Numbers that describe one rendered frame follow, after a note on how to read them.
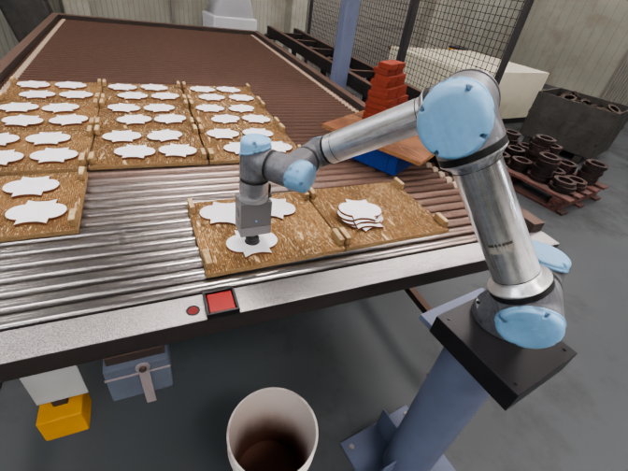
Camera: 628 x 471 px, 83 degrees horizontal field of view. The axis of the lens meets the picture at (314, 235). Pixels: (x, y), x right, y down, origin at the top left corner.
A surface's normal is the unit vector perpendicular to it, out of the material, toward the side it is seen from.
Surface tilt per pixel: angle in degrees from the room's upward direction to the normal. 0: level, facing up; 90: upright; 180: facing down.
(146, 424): 0
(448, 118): 85
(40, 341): 0
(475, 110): 85
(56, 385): 90
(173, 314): 0
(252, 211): 90
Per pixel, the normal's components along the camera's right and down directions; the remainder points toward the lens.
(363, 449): 0.13, -0.80
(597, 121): -0.76, 0.30
